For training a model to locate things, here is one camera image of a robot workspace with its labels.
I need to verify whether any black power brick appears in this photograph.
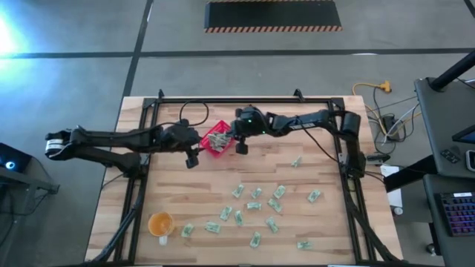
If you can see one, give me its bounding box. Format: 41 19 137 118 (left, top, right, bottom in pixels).
381 113 401 142

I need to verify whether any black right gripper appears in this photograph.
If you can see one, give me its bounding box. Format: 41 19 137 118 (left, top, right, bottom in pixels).
230 105 269 156

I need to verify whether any black slanted desk leg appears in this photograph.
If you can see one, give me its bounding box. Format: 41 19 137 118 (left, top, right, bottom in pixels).
383 154 439 193

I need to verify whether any black aluminium table frame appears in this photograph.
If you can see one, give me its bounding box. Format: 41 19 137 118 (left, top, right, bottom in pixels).
113 88 372 266

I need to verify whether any backlit black keyboard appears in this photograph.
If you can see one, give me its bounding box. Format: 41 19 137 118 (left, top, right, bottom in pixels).
433 191 475 238

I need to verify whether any small black keypad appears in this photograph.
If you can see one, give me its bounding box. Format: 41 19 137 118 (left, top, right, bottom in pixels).
440 147 461 165

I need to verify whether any large grey desk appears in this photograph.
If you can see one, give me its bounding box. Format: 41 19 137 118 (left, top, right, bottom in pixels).
414 76 475 179

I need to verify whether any white box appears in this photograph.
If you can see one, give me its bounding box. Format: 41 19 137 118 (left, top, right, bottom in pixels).
379 164 404 209

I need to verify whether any dark grey desk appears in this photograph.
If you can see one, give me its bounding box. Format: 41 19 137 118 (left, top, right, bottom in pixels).
422 174 475 267

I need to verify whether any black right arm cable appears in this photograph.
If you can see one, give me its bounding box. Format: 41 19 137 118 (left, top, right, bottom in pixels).
295 116 350 166

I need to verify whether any dark monitor screen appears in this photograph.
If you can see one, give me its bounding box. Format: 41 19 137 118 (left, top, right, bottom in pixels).
451 124 475 145

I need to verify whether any white floor cable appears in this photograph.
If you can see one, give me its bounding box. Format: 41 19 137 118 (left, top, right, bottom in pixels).
384 102 421 140

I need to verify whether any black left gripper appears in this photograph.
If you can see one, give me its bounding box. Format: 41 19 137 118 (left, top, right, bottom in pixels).
171 118 203 170

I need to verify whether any dark metal computer stand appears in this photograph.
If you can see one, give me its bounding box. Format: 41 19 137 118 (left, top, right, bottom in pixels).
0 168 61 238

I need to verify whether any black cable bundle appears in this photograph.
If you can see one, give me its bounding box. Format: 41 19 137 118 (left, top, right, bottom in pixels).
344 185 404 265
87 177 148 265

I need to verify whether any yellow extension cord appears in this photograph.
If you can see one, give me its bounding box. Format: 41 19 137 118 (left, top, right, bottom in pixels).
351 79 422 138

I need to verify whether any black computer with light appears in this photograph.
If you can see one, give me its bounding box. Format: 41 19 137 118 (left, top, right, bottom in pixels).
0 142 33 174

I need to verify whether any red plastic slotted basket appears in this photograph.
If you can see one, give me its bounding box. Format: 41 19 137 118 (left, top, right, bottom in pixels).
198 119 235 159

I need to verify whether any orange cup white handle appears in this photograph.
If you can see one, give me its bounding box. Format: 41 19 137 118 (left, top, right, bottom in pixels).
147 211 176 247

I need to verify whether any black hazard-striped floor mat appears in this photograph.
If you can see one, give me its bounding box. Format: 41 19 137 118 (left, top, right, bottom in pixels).
203 0 344 33

